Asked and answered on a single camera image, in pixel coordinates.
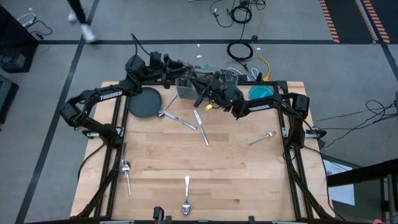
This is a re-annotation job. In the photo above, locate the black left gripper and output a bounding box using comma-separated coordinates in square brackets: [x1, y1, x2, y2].
[148, 51, 194, 82]

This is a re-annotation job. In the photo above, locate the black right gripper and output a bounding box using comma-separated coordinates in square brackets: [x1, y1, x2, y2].
[188, 73, 246, 118]

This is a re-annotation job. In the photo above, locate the grey plastic cutlery basket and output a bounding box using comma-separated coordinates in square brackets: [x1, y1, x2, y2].
[175, 67, 239, 101]

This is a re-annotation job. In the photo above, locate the silver knife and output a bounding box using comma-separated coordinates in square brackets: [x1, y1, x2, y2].
[161, 110, 198, 131]
[192, 108, 210, 146]

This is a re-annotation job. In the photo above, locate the black round plate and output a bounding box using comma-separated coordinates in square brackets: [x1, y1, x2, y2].
[127, 86, 162, 119]

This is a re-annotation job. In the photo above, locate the person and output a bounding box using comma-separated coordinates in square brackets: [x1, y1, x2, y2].
[66, 0, 98, 44]

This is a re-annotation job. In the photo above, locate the small black object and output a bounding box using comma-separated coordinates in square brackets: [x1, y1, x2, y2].
[152, 205, 165, 222]

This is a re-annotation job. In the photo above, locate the orange striped tape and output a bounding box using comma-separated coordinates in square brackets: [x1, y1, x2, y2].
[354, 0, 391, 44]
[318, 0, 340, 44]

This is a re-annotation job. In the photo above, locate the black floor mat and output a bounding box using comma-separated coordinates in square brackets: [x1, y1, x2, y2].
[323, 0, 398, 44]

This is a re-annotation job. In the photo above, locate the black cabinet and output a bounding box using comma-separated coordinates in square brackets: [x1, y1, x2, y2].
[0, 6, 40, 74]

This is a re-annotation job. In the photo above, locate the white paper sheet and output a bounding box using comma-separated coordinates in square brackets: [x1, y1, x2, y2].
[323, 159, 356, 207]

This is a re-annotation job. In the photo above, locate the black box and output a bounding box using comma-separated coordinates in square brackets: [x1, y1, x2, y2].
[0, 74, 19, 124]

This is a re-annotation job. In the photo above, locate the black desk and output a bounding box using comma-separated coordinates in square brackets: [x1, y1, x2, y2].
[326, 157, 398, 224]

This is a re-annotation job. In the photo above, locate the large coiled black cable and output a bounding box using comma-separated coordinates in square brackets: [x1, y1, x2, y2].
[226, 42, 254, 62]

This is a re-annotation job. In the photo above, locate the black cable white plug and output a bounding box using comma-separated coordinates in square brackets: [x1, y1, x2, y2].
[210, 0, 234, 29]

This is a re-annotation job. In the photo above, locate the yellow cable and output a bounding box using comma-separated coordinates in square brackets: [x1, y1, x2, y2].
[251, 0, 272, 82]

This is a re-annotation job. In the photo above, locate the small coiled black cable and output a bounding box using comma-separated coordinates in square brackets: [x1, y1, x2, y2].
[229, 5, 252, 24]

